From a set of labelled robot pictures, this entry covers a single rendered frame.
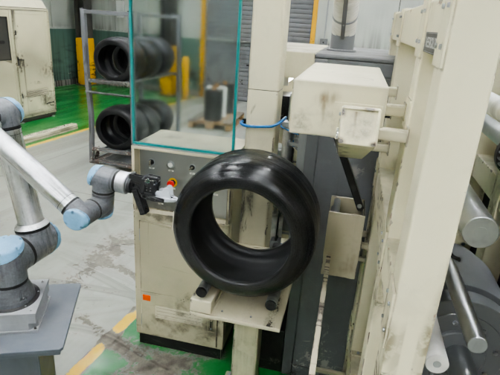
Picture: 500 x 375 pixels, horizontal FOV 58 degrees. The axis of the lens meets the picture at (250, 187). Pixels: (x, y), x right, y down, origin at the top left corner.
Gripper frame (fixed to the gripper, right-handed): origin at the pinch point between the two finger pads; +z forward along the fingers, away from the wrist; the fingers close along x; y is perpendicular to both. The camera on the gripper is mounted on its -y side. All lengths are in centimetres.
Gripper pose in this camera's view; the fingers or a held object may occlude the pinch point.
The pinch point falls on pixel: (175, 201)
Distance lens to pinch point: 182.9
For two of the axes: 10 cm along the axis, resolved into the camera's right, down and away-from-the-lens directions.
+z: 9.6, 2.4, -1.5
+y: 1.8, -9.1, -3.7
